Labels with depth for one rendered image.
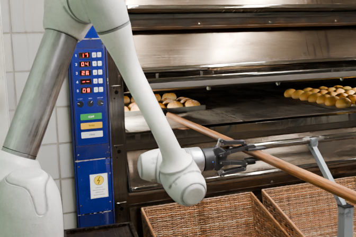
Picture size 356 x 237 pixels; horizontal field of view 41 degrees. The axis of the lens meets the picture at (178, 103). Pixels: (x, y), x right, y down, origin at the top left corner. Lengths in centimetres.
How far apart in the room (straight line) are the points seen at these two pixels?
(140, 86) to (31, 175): 39
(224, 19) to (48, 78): 104
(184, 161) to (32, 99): 47
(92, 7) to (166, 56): 83
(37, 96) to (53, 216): 36
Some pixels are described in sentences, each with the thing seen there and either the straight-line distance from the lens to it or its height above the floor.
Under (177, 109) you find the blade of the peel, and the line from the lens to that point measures 267.
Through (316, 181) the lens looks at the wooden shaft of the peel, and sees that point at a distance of 138.
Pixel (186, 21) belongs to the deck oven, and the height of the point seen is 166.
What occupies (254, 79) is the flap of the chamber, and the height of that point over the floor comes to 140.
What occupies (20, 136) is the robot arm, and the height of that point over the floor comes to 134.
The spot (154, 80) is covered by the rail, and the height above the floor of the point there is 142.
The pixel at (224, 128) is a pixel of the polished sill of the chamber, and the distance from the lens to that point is 226.
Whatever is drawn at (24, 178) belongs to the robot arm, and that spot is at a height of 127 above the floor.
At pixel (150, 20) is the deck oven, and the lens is 210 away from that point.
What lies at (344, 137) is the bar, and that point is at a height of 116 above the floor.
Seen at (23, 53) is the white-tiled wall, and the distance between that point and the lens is 201.
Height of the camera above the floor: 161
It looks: 8 degrees down
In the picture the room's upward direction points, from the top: 2 degrees counter-clockwise
